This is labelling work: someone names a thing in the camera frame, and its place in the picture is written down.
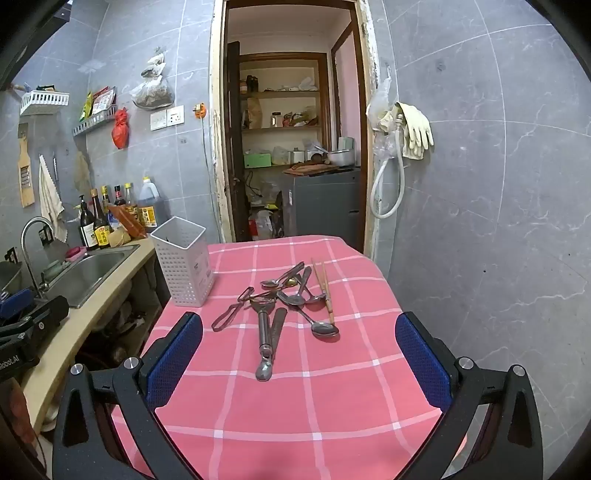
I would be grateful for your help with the grey appliance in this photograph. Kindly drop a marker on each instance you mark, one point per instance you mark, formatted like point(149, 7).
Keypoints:
point(323, 207)

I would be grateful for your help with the slim yellow cap bottle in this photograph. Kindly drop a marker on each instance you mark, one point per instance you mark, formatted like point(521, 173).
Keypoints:
point(106, 201)

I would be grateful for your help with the clear bag with dark contents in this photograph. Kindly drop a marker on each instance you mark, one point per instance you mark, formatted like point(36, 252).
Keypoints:
point(152, 94)

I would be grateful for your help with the dark wooden door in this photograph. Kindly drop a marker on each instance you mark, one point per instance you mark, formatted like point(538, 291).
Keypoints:
point(233, 138)

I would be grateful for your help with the clear plastic bag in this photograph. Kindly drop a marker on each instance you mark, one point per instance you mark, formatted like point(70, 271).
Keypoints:
point(378, 106)

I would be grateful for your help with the wooden grater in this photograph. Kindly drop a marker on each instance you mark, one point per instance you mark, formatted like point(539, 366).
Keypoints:
point(27, 180)

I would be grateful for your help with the pink door with brown frame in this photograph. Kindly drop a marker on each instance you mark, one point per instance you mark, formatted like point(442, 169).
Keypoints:
point(348, 92)

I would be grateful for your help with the aluminium pot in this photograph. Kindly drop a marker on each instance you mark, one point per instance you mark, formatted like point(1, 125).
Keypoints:
point(340, 158)

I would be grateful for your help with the dark cap sauce bottle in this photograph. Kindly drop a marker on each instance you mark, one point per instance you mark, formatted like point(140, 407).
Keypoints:
point(119, 198)

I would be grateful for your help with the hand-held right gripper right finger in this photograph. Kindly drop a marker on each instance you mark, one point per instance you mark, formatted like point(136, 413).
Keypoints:
point(422, 364)

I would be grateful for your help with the dark loop peeler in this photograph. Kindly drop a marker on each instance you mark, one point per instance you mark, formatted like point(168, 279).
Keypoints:
point(244, 295)

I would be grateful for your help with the brown round ladle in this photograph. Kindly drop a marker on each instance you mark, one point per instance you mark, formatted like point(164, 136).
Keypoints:
point(317, 158)

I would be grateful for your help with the large oil jug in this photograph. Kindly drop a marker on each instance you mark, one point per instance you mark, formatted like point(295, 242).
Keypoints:
point(148, 207)

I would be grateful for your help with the dark knife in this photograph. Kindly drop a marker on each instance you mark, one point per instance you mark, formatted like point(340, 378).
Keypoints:
point(278, 327)

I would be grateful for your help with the green box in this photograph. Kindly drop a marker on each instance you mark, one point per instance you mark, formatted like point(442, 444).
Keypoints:
point(257, 160)

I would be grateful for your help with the gold bowl spoon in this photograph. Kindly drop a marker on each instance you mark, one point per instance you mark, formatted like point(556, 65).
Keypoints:
point(292, 280)

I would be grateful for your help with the beige towel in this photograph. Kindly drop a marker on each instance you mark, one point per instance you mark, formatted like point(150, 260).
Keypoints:
point(50, 198)

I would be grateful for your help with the tan tied bundle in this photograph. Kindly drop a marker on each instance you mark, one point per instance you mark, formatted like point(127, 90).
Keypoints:
point(119, 237)

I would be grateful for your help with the wooden chopstick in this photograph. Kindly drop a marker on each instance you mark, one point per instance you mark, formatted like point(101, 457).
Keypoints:
point(318, 281)
point(327, 286)

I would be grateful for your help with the white wall socket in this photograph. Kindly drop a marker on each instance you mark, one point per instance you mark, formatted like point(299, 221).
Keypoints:
point(175, 116)

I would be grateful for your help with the white wall basket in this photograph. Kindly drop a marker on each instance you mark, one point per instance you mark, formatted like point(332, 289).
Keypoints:
point(44, 101)

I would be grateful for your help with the chrome faucet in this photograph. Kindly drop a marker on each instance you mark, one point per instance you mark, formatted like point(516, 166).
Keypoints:
point(27, 256)

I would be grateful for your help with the pale green container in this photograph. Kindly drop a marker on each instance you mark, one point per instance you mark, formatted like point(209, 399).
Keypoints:
point(347, 143)

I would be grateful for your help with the beige countertop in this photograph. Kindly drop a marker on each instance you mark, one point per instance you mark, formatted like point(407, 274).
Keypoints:
point(87, 318)

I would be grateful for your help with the cream rubber gloves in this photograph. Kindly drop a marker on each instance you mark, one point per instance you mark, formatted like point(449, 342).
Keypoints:
point(415, 129)

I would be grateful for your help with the pale green holder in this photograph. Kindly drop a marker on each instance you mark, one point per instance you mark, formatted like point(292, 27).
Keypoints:
point(54, 267)

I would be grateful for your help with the glass jar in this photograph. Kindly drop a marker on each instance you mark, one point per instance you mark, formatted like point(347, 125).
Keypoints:
point(277, 120)

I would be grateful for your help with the green snack packet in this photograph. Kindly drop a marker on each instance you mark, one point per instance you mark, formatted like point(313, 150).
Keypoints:
point(86, 107)

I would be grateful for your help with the stainless steel sink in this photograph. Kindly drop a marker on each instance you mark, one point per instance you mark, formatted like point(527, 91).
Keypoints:
point(87, 272)

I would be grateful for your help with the wooden cutting board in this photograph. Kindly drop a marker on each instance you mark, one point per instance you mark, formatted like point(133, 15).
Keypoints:
point(309, 170)

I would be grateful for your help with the hanging brown loofah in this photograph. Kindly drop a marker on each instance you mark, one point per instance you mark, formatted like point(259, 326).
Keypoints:
point(83, 173)

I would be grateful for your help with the red snack packet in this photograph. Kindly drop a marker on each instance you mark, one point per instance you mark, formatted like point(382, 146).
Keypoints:
point(104, 99)

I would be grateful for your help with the orange brown packet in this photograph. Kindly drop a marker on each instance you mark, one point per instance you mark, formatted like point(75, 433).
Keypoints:
point(129, 221)

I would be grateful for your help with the hanging metal utensil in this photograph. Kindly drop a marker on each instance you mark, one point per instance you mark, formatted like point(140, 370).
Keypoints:
point(56, 170)

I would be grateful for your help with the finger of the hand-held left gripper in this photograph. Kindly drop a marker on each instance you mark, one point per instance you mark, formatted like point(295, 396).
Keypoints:
point(51, 311)
point(16, 302)

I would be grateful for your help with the red plastic bag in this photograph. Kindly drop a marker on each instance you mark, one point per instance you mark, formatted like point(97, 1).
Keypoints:
point(120, 131)

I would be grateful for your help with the pink sponge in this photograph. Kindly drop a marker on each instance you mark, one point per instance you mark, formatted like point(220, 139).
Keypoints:
point(76, 253)

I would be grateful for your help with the soy sauce bottle yellow label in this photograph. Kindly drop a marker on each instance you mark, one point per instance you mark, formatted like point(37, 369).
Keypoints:
point(102, 235)

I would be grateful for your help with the pink checked tablecloth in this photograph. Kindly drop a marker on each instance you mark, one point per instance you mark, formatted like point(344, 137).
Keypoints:
point(323, 392)

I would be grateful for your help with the yellow cap sauce bottle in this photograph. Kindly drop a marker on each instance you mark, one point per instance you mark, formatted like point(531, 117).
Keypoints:
point(131, 203)

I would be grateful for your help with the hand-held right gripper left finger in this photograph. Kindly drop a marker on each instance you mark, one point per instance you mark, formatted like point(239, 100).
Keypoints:
point(175, 355)

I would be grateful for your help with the grey wall rack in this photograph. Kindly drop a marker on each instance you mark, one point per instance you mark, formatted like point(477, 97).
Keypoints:
point(94, 121)

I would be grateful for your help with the white perforated utensil basket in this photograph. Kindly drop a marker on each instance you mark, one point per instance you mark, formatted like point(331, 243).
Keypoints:
point(182, 272)

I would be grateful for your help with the white plastic jug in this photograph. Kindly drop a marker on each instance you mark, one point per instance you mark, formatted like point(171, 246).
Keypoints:
point(263, 226)

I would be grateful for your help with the white wall switch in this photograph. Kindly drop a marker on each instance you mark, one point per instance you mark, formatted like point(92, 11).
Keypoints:
point(158, 120)

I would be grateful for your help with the person's left hand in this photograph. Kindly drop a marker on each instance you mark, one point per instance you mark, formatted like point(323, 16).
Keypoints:
point(11, 410)

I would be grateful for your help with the wooden shelf unit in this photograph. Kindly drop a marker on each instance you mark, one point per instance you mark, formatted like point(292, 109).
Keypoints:
point(286, 93)

